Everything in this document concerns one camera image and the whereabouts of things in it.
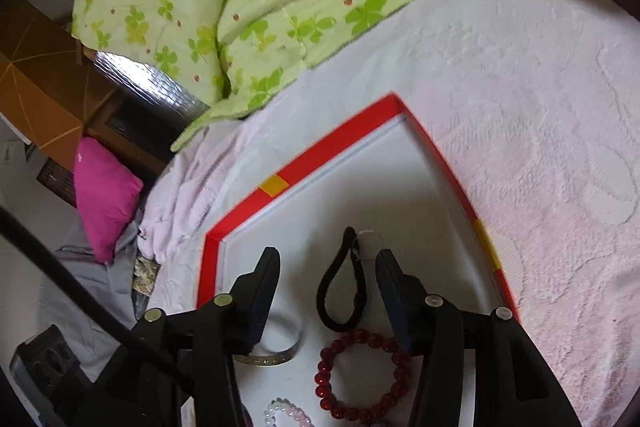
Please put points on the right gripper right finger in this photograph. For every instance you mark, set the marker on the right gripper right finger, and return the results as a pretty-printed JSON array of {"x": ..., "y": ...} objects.
[{"x": 485, "y": 363}]

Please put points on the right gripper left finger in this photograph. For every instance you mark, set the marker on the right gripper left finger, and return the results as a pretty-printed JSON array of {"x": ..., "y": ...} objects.
[{"x": 189, "y": 355}]

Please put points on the silver bangle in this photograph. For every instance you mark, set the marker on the silver bangle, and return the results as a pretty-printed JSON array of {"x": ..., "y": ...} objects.
[{"x": 274, "y": 358}]

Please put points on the floral patterned cloth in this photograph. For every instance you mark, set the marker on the floral patterned cloth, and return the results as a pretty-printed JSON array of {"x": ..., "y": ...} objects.
[{"x": 145, "y": 274}]

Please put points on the red shallow box tray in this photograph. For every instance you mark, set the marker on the red shallow box tray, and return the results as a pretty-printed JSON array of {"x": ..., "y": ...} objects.
[{"x": 379, "y": 173}]

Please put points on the magenta pillow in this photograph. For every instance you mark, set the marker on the magenta pillow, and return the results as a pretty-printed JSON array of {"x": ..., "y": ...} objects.
[{"x": 107, "y": 195}]

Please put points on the silver foil insulation panel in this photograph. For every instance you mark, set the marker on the silver foil insulation panel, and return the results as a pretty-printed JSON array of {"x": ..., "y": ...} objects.
[{"x": 152, "y": 87}]

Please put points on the brown wooden headboard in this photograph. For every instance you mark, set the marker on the brown wooden headboard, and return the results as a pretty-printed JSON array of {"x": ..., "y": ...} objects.
[{"x": 54, "y": 95}]

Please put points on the pink fleece blanket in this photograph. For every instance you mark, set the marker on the pink fleece blanket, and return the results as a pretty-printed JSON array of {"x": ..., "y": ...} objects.
[{"x": 535, "y": 106}]

